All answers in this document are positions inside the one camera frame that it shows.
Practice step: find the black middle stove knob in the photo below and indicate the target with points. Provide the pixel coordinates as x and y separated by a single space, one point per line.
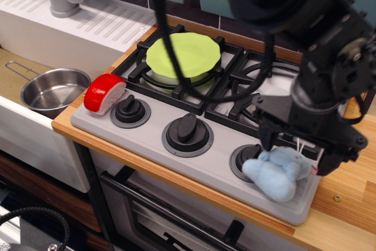
187 137

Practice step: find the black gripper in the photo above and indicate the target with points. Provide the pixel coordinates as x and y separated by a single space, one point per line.
280 114

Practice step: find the grey toy stove top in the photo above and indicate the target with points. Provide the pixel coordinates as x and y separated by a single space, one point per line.
211 168

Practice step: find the toy oven door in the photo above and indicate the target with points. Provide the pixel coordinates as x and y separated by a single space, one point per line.
158 225

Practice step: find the black stove knob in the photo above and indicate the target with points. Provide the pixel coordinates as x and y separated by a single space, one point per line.
239 156
130 113
187 137

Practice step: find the stainless steel pot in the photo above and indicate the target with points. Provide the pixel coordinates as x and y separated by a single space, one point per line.
49 93

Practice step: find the black left stove knob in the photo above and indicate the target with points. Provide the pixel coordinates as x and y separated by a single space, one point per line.
130 113

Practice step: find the black right burner grate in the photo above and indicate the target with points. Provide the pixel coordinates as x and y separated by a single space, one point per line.
241 115

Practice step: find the red white toy cheese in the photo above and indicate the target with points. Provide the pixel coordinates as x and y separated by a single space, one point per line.
103 93

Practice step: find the white toy sink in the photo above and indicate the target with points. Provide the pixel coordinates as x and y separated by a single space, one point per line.
90 41

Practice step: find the light blue stuffed hippo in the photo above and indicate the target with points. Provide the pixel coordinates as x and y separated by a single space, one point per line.
276 172

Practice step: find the black left burner grate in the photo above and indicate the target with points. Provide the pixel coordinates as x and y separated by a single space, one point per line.
141 79

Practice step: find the black right stove knob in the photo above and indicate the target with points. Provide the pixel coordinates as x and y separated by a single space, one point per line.
239 156

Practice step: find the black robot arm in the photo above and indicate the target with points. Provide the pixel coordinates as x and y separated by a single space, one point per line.
338 64

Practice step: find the green plastic plate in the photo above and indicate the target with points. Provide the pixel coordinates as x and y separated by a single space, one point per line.
196 54

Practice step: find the black burner grate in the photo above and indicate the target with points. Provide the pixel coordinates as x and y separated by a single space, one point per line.
141 79
241 115

